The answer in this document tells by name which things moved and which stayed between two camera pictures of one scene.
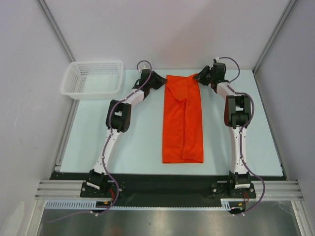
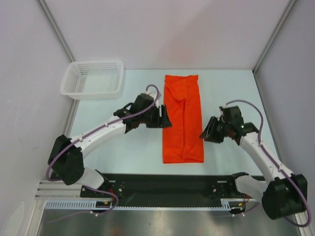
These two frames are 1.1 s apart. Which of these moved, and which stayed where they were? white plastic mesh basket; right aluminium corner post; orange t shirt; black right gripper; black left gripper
Moved: black left gripper; black right gripper
Stayed: orange t shirt; right aluminium corner post; white plastic mesh basket
